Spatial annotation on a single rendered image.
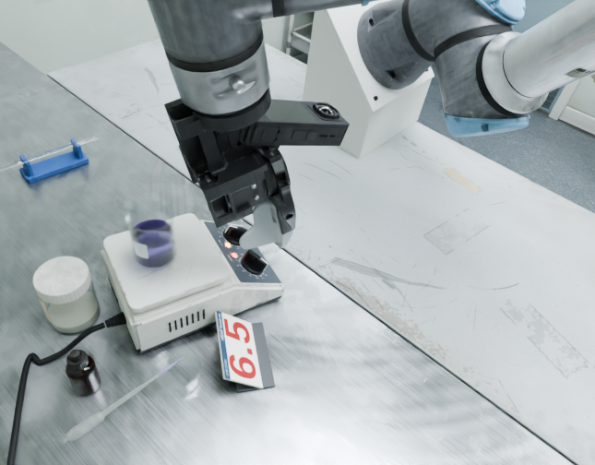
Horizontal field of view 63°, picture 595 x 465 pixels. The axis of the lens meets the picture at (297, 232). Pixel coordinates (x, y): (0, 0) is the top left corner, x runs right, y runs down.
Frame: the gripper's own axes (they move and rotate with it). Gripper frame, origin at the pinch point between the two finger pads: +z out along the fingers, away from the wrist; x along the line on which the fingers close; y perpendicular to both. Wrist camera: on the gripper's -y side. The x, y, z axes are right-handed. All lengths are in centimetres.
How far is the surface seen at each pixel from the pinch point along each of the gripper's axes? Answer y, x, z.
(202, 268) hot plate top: 9.9, -1.3, 2.6
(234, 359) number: 11.0, 8.3, 8.3
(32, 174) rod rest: 27.4, -34.9, 6.6
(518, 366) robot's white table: -21.3, 22.5, 19.2
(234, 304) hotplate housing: 8.2, 1.5, 8.4
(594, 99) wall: -233, -101, 148
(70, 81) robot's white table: 18, -64, 11
